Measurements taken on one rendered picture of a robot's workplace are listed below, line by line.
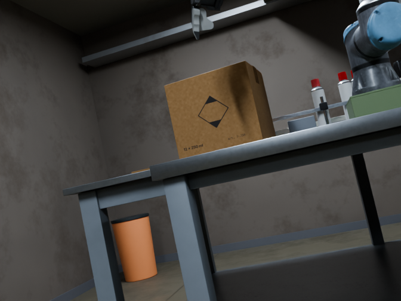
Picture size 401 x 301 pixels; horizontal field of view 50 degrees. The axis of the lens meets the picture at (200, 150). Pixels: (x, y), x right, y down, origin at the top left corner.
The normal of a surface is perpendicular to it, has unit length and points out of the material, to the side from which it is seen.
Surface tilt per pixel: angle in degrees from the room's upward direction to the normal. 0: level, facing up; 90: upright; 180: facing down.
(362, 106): 90
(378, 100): 90
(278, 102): 90
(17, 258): 90
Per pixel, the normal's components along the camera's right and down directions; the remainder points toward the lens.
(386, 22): 0.01, 0.07
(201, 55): -0.27, -0.02
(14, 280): 0.94, -0.22
